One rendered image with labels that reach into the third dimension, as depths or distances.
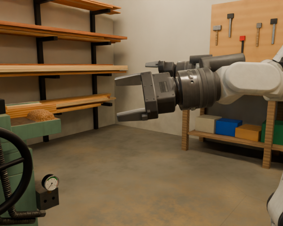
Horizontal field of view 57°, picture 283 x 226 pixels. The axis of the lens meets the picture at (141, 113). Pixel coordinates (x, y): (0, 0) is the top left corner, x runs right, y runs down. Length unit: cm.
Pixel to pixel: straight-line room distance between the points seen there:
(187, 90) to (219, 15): 343
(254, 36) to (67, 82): 278
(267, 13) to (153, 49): 175
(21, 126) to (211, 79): 76
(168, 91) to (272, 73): 21
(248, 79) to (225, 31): 332
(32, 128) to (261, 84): 84
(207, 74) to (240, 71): 7
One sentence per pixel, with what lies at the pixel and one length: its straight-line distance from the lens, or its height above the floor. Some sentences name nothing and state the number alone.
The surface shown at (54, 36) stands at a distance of 372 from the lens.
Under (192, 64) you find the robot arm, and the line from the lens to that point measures 117.
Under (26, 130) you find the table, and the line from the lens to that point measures 110.
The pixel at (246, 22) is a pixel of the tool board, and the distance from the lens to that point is 381.
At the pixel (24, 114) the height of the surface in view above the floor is 91.
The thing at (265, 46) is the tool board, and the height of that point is 136.
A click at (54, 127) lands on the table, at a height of 87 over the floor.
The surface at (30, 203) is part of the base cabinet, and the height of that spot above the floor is 57.
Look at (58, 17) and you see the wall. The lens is 432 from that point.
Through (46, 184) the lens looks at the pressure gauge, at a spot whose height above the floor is 66.
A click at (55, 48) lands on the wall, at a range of 422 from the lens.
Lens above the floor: 112
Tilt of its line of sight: 10 degrees down
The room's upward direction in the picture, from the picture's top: straight up
